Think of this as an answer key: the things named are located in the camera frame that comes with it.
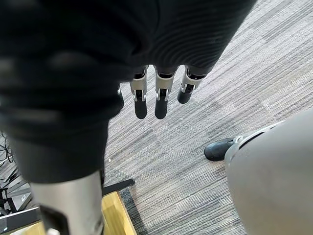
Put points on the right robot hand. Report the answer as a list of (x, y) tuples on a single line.
[(73, 61)]

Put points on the black metal stand leg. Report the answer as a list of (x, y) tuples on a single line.
[(118, 185)]

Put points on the light wooden board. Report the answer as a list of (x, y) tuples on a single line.
[(117, 215)]

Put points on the dark robot foot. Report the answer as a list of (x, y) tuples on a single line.
[(216, 151)]

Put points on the silver robot leg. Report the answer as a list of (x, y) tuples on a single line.
[(271, 176)]

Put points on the black metal frame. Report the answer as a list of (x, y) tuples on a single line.
[(14, 195)]

